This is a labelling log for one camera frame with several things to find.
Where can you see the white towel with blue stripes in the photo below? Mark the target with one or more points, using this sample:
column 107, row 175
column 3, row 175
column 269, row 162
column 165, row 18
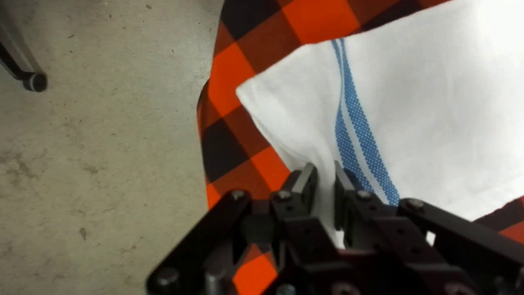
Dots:
column 436, row 108

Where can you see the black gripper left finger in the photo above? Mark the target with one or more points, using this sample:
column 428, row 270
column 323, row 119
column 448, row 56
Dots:
column 301, row 218

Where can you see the round red plaid table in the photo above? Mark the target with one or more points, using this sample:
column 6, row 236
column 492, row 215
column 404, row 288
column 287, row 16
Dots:
column 240, row 70

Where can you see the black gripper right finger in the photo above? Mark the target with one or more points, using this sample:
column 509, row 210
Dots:
column 378, row 223

